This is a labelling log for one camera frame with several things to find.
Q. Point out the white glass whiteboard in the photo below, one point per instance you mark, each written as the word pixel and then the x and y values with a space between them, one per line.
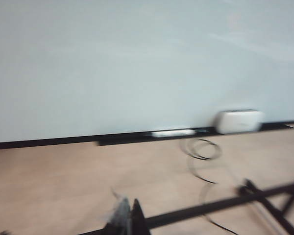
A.
pixel 137 61

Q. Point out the white marker pen with label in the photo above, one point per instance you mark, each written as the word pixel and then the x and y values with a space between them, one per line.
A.
pixel 172 133

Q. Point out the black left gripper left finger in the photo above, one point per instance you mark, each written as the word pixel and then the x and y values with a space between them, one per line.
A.
pixel 121 216

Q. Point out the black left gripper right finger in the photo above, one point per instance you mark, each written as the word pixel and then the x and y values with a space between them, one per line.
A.
pixel 138 219

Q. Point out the black whiteboard pen tray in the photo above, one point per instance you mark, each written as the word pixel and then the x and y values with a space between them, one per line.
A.
pixel 63 140

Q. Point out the white whiteboard eraser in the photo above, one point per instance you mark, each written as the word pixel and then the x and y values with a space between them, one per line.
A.
pixel 238 121

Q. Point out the black metal frame bars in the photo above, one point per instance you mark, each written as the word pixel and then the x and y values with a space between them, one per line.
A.
pixel 186 213

